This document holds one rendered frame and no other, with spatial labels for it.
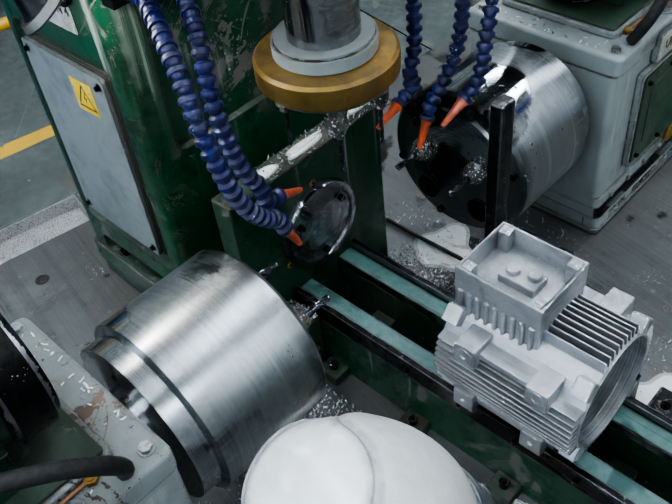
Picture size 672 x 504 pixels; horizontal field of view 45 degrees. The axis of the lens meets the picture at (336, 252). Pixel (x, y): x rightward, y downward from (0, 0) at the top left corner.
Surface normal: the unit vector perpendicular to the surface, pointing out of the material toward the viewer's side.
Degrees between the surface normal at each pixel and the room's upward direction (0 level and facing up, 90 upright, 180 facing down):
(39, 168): 0
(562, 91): 47
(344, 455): 6
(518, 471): 90
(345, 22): 90
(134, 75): 90
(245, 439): 81
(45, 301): 0
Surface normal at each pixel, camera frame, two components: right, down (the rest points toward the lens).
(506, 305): -0.68, 0.56
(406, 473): 0.71, -0.50
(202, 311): 0.03, -0.63
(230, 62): 0.73, 0.43
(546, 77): 0.30, -0.38
